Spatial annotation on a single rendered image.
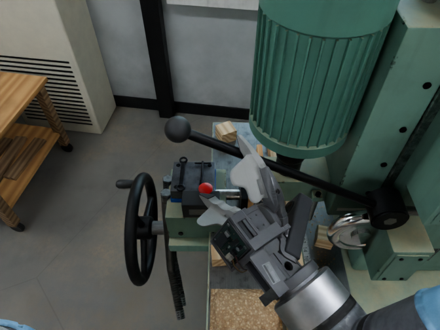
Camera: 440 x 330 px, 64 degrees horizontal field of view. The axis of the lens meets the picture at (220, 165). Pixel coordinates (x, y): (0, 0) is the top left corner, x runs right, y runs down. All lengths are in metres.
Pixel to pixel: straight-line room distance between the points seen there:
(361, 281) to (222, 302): 0.37
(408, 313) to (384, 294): 0.55
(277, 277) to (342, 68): 0.27
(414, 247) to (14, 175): 1.85
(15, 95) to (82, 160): 0.55
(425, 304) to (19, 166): 1.98
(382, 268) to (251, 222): 0.33
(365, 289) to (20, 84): 1.78
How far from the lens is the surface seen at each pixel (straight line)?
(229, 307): 0.73
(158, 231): 0.94
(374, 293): 0.95
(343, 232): 0.72
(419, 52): 0.53
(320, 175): 0.75
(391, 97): 0.57
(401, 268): 0.73
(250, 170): 0.47
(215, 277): 0.78
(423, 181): 0.62
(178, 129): 0.45
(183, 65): 2.23
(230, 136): 0.99
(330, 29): 0.45
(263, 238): 0.46
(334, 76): 0.50
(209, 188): 0.74
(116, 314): 1.76
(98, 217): 2.01
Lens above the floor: 1.62
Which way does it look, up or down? 50 degrees down
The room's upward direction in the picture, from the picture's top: straight up
